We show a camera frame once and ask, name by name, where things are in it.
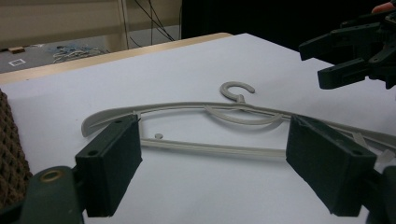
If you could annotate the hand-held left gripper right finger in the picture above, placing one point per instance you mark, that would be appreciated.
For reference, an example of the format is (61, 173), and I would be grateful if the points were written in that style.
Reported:
(330, 165)

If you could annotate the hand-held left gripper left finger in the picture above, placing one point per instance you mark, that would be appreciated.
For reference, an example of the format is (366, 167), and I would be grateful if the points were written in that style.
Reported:
(109, 161)

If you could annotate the brown wicker basket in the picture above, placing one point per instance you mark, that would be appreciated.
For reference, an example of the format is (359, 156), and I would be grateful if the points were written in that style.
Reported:
(12, 155)

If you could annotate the grey plastic clothes hanger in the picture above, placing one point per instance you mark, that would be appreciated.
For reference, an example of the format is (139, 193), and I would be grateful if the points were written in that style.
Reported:
(218, 148)

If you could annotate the small grey round disc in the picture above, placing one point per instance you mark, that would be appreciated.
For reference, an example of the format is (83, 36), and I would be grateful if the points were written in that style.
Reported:
(158, 136)

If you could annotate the dark curtain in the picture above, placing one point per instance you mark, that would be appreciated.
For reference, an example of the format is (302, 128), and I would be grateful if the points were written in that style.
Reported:
(264, 18)

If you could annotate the white table cover sheet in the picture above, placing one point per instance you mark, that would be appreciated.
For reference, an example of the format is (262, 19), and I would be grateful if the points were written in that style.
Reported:
(186, 193)

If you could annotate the white tangled pile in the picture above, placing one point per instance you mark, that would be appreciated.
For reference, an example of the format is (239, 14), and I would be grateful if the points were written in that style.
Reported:
(76, 53)

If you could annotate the small wooden block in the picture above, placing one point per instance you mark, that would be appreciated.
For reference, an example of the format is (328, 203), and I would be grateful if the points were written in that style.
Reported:
(16, 49)

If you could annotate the beige wooden shelf unit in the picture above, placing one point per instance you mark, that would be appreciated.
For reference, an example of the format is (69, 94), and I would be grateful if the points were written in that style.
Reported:
(62, 21)

